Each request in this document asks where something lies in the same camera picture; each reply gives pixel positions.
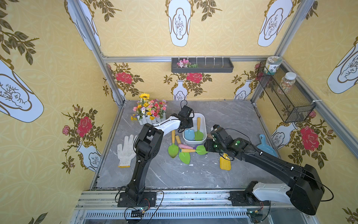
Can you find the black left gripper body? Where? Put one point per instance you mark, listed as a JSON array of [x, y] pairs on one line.
[[187, 122]]

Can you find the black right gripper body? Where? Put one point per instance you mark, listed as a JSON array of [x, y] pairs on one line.
[[211, 141]]

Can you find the light blue trowel white handle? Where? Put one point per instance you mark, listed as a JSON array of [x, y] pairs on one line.
[[189, 134]]

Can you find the yellow plastic scoop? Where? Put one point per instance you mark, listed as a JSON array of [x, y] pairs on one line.
[[225, 162]]

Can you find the green pointed trowel yellow handle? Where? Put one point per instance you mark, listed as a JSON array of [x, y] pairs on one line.
[[173, 149]]

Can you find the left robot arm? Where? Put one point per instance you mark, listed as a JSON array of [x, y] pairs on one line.
[[144, 147]]

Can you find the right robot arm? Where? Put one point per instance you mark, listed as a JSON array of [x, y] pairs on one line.
[[300, 187]]

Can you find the white plastic storage box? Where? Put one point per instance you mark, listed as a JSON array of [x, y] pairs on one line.
[[202, 128]]

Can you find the artificial flowers white fence planter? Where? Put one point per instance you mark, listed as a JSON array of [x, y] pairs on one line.
[[151, 111]]

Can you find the light blue dustpan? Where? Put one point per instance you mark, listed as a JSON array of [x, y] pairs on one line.
[[265, 147]]

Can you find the small pink flowers on shelf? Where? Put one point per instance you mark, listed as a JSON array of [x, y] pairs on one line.
[[184, 63]]

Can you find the white work glove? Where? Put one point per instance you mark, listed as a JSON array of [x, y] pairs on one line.
[[126, 152]]

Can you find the clear jar white lid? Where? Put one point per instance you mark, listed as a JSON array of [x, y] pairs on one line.
[[287, 83]]

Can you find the jar with patterned lid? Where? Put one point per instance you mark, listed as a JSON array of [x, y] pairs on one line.
[[272, 64]]

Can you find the purple trowel pink handle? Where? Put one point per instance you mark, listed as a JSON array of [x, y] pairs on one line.
[[183, 146]]

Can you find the green narrow trowel yellow handle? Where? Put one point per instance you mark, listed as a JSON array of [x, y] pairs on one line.
[[184, 156]]

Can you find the dark wall shelf tray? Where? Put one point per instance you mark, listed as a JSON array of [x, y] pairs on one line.
[[205, 65]]

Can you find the black wire mesh basket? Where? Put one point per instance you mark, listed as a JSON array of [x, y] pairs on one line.
[[293, 105]]

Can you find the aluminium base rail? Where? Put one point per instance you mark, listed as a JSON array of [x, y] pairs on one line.
[[207, 206]]

